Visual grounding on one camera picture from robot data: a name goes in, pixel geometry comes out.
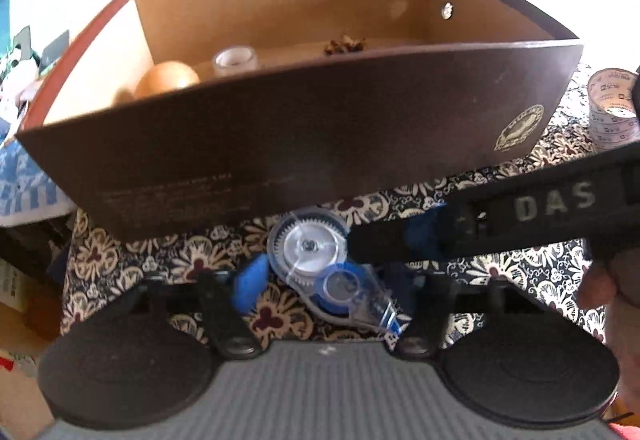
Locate orange ball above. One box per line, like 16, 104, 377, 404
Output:
132, 61, 201, 101

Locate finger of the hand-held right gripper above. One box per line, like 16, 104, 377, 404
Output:
346, 201, 453, 267

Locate clear blue correction tape dispenser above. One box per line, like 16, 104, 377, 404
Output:
266, 209, 403, 336

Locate clear tape roll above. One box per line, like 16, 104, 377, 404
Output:
212, 46, 260, 77

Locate printed tape roll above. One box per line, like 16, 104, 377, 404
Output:
587, 67, 640, 151

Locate brown pine cone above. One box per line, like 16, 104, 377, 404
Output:
322, 34, 368, 56

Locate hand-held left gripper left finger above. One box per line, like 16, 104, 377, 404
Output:
125, 254, 272, 361

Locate brown cardboard box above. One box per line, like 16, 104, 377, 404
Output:
15, 0, 585, 243

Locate person's right hand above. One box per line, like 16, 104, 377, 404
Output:
575, 262, 632, 403

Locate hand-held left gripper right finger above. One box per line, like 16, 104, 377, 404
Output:
394, 269, 547, 362

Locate blue patterned cloth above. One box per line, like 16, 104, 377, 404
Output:
0, 140, 76, 223

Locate dark grey notebook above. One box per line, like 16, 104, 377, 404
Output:
37, 29, 71, 66

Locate floral patterned tablecloth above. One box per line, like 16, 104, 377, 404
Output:
60, 62, 640, 356

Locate blue toy box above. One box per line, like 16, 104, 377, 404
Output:
0, 0, 12, 53

